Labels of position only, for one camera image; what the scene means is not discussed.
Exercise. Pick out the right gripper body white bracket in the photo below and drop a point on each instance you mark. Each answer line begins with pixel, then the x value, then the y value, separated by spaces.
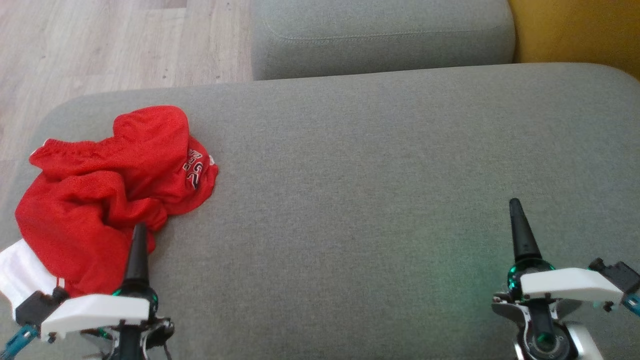
pixel 565 285

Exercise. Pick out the red shorts white stripes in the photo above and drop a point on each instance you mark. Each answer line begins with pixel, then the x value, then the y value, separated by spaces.
pixel 145 145

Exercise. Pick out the left teal camera connector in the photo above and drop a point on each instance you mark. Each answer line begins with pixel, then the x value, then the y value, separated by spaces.
pixel 17 342

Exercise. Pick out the large yellow sofa backrest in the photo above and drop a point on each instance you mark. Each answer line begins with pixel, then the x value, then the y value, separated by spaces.
pixel 575 30

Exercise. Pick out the grey sofa seat cushion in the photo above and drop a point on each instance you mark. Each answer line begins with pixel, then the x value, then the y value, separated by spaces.
pixel 380 40
pixel 350 225

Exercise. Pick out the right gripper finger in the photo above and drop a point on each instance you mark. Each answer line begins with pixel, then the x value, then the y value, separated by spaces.
pixel 522 240

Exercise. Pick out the teal camera connector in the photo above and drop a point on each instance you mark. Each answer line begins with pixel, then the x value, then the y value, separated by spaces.
pixel 634 302
pixel 17 342

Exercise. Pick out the red basketball jersey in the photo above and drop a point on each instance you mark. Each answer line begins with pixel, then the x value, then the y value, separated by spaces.
pixel 75 240

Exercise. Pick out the right teal camera connector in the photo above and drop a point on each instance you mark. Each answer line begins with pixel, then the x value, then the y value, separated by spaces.
pixel 634 302

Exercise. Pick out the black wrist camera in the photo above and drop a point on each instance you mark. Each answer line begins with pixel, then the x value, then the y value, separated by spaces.
pixel 37 307
pixel 620 275

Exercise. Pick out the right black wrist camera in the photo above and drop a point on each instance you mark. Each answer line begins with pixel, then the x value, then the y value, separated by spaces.
pixel 620 275

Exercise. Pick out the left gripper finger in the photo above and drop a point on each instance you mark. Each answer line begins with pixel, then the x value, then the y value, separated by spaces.
pixel 136 260

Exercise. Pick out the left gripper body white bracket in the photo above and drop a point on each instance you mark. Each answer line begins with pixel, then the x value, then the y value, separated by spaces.
pixel 100 310

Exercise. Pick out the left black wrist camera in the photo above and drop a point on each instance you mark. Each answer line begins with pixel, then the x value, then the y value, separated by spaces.
pixel 37 307

